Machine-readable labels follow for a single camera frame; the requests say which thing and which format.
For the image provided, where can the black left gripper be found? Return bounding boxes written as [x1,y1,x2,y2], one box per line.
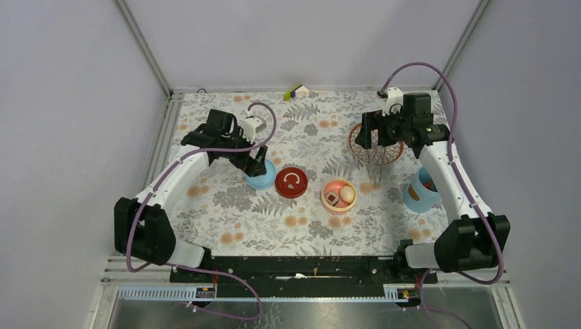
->
[221,125,267,176]

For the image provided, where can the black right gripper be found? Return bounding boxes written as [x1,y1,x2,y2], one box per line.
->
[354,106,410,150]

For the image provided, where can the clear plastic tongs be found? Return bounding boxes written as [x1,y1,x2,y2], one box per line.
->
[366,130,386,187]

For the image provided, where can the red round lid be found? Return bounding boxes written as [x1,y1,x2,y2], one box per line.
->
[274,167,308,199]

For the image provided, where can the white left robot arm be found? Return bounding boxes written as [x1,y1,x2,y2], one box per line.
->
[114,109,267,282]

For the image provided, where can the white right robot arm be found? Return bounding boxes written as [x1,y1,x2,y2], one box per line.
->
[355,87,510,282]

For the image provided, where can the light blue round lid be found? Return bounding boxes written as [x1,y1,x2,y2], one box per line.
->
[245,160,277,190]

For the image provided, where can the patterned ceramic plate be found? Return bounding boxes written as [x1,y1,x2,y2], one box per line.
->
[348,123,406,166]

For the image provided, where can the floral patterned tablecloth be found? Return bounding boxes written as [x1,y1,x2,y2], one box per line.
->
[170,91,448,256]

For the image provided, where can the white egg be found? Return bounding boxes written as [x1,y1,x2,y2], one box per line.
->
[339,185,356,204]

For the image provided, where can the small toy house block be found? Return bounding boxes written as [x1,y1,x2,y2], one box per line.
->
[283,84,310,101]

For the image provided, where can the red white sushi piece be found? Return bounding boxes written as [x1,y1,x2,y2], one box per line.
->
[324,191,341,206]

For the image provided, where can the light blue cup container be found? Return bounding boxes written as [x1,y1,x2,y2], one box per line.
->
[402,167,441,213]

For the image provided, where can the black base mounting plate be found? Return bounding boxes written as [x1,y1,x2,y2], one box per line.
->
[170,256,438,299]

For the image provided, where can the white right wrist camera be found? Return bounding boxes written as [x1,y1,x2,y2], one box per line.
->
[377,86,404,117]

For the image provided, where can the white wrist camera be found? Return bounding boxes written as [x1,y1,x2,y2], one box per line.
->
[377,86,404,117]
[239,117,267,144]

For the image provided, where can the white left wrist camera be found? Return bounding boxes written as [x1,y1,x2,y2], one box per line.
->
[239,117,267,144]

